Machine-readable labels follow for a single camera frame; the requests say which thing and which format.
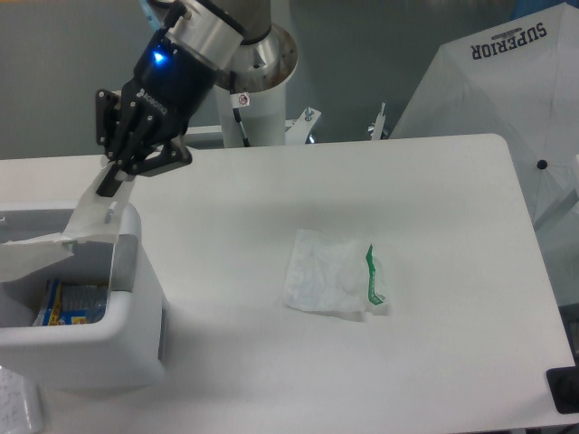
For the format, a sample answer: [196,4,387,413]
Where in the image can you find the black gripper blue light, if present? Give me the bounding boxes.
[95,37,218,197]

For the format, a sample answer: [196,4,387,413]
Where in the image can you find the white plastic package barcode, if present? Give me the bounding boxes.
[1,163,135,282]

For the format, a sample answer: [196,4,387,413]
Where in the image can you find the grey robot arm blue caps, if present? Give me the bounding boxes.
[95,1,248,198]

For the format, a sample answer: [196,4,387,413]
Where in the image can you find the white trash can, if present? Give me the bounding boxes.
[1,202,166,389]

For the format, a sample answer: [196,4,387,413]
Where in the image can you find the blue yellow snack wrapper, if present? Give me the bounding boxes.
[33,278,109,326]

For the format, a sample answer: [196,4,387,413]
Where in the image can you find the metal clamp behind table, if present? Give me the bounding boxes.
[367,101,389,140]

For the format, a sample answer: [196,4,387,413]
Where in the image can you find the crumpled white bag green stripe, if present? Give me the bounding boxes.
[283,230,390,317]

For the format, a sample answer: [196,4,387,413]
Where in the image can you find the white umbrella Superior print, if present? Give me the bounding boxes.
[392,3,578,222]

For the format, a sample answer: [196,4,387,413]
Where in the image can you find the black device at table corner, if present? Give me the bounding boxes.
[546,366,578,414]

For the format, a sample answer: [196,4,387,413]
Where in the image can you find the black cable on pedestal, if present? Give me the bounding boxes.
[228,71,252,148]

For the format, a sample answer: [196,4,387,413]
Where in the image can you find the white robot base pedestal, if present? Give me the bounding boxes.
[214,24,298,148]

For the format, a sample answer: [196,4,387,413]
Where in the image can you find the white mounting bracket with bolt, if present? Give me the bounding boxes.
[185,107,322,148]

